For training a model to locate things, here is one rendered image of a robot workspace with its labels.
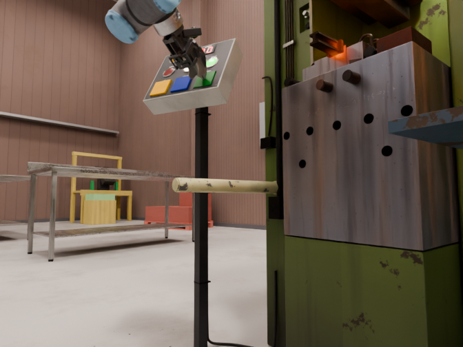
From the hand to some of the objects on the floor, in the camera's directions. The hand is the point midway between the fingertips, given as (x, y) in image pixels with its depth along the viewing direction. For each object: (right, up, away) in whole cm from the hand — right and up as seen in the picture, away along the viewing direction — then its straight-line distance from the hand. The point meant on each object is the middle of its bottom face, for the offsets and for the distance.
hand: (203, 74), depth 114 cm
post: (-2, -103, +8) cm, 104 cm away
